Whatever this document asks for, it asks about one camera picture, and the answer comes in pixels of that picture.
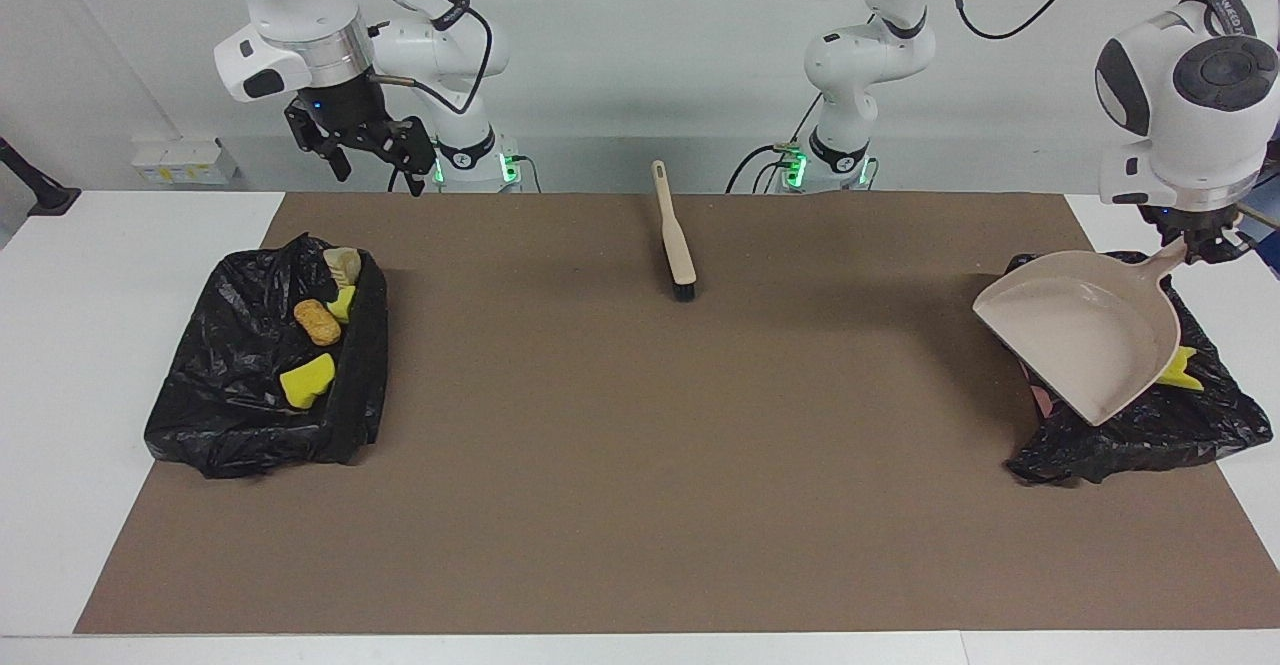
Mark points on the pale beige lumpy toy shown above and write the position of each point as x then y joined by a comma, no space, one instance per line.
343,265

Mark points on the brown table mat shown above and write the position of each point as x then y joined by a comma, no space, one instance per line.
600,495

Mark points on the blue grey background furniture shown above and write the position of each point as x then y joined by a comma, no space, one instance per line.
1274,255

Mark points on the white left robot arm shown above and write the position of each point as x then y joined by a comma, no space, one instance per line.
1180,125

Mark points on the green lit base socket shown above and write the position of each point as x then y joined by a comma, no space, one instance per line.
510,167
795,167

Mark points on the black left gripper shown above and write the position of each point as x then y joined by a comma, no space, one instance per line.
1200,223

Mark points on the brown oval bread toy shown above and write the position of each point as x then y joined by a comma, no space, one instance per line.
317,323

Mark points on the large yellow sponge chunk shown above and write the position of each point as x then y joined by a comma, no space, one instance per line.
307,382

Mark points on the white wall socket boxes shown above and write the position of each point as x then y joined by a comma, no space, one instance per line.
185,162

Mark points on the beige plastic dustpan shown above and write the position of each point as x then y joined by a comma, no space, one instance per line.
1080,335

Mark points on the beige brush black bristles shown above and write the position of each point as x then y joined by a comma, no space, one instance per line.
675,240

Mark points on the black clamp stand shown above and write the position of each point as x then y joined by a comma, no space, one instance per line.
45,195

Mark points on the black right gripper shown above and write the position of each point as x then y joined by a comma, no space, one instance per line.
355,115

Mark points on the small curved yellow sponge piece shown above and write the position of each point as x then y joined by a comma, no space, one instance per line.
343,303

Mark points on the black bagged bin pink patch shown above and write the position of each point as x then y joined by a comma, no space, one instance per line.
1150,435

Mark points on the yellow notched sponge block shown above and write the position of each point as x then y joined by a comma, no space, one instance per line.
1182,373

